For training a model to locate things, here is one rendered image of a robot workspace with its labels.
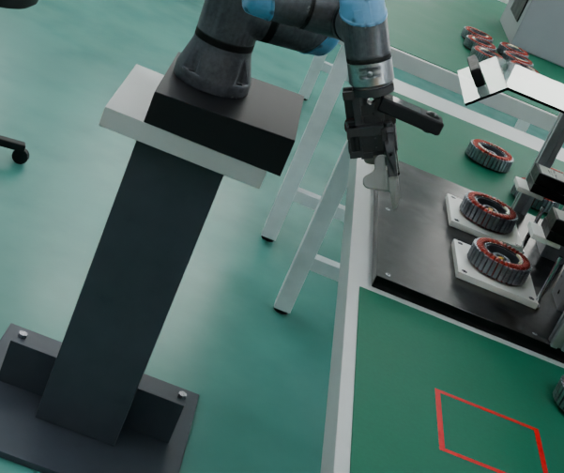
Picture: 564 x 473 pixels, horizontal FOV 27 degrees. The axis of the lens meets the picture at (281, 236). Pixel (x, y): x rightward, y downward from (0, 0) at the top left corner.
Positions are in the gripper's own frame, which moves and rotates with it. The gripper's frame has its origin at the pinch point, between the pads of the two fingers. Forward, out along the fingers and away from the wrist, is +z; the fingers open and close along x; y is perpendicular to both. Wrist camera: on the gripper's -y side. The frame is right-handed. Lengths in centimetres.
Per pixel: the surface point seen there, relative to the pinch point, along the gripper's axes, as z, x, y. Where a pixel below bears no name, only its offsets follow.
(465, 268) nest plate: 13.0, 4.9, -10.1
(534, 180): 8.0, -21.8, -25.1
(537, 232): 9.0, 1.5, -22.9
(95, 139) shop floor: 35, -188, 107
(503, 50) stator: 29, -216, -35
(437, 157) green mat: 15, -65, -8
